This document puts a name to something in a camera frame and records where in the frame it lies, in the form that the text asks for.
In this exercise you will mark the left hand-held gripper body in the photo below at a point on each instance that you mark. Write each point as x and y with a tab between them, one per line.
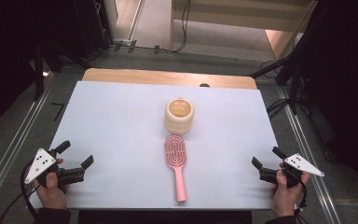
40	164

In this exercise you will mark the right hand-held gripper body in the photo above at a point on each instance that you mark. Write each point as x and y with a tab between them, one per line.
303	165

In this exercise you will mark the person's left hand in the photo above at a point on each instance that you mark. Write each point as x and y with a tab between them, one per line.
51	193

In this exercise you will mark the person's right hand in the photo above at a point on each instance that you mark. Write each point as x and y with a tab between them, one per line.
284	197

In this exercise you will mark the white table mat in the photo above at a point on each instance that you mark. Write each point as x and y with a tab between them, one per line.
121	124

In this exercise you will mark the black metal stand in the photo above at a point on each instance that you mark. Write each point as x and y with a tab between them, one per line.
38	71
293	77

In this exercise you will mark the pink hairbrush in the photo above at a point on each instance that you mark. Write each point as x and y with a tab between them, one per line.
176	152

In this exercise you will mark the cream ribbed cup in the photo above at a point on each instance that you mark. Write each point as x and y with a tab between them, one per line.
179	116

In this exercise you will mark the person's dark clothing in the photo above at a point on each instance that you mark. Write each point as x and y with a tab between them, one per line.
164	217

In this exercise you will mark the dark curtain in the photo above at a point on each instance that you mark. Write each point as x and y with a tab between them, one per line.
3	46
351	77

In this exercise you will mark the wooden table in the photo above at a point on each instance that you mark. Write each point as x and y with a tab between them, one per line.
167	77

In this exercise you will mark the aluminium floor rail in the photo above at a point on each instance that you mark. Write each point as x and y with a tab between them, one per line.
304	149
15	146

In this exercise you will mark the light wooden frame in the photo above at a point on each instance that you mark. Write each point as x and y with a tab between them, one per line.
230	15

